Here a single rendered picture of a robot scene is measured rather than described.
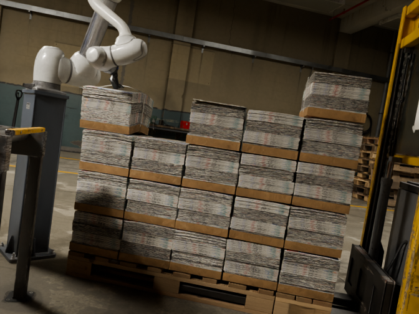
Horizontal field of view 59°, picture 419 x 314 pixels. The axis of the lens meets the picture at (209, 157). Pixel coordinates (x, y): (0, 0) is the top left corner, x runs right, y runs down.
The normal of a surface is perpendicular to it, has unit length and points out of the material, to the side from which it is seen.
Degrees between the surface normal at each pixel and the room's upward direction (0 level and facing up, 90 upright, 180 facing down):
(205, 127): 90
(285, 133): 90
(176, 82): 90
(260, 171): 90
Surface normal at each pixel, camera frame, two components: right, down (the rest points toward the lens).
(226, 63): 0.19, 0.10
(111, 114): -0.15, 0.18
